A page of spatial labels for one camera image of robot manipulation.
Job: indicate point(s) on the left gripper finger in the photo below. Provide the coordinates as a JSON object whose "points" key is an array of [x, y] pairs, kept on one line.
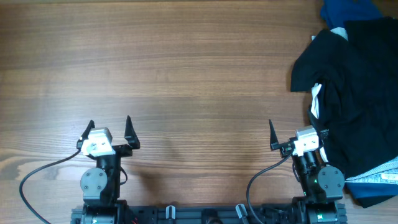
{"points": [[85, 134], [130, 134]]}

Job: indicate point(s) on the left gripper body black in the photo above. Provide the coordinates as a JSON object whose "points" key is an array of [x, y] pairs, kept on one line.
{"points": [[123, 150]]}

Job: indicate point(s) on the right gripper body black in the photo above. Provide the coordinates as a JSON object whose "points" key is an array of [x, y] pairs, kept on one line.
{"points": [[286, 149]]}

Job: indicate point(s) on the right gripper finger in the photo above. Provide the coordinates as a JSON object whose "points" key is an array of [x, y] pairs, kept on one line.
{"points": [[323, 134], [274, 143]]}

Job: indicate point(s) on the black shorts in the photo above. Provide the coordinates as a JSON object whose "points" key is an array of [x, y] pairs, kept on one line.
{"points": [[358, 98]]}

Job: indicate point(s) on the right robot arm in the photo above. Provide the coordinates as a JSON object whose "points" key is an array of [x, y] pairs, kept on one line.
{"points": [[322, 184]]}

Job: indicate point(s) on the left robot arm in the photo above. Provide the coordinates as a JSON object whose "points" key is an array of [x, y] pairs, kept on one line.
{"points": [[101, 185]]}

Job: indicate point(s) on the light blue denim jeans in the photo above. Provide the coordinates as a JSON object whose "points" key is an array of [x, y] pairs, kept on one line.
{"points": [[382, 174]]}

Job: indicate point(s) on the blue garment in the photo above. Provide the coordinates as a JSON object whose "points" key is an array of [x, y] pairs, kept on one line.
{"points": [[336, 12]]}

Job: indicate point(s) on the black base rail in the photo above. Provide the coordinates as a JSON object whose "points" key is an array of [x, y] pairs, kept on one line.
{"points": [[266, 213]]}

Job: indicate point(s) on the right white rail clip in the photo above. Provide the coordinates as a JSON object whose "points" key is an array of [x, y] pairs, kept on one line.
{"points": [[242, 213]]}

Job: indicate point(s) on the white rail clip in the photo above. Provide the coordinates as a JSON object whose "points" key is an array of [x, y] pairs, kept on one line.
{"points": [[170, 212], [242, 213]]}

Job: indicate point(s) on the left white rail clip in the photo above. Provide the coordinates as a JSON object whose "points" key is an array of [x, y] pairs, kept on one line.
{"points": [[170, 212]]}

